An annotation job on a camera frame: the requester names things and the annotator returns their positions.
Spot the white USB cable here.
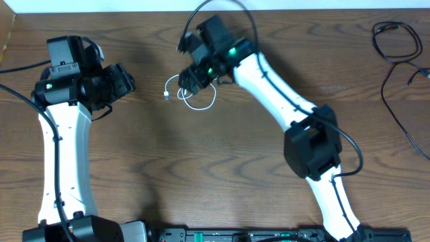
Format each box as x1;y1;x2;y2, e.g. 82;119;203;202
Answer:
163;73;217;111

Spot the black USB cable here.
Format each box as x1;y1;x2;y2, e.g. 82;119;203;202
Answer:
372;20;430;161

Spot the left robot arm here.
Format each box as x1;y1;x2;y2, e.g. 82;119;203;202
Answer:
22;36;135;241

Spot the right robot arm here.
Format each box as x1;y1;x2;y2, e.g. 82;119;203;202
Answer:
177;15;366;241

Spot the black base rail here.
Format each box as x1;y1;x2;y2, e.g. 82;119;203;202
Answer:
147;227;412;242

